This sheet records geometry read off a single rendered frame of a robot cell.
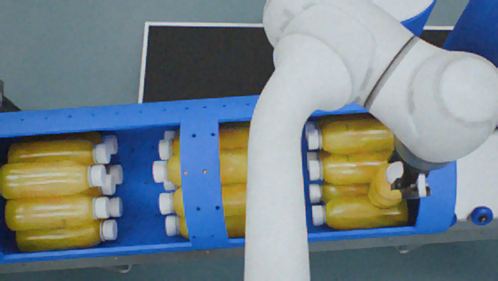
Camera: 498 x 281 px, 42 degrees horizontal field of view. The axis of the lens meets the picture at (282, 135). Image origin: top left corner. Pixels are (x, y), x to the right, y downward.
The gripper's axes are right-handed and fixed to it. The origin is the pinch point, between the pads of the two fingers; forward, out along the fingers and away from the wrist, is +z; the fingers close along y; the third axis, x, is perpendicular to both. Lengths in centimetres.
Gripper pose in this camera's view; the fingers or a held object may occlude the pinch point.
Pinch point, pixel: (400, 170)
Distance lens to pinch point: 106.2
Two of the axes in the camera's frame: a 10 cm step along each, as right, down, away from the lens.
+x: -10.0, 0.7, 0.0
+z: 0.1, 2.6, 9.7
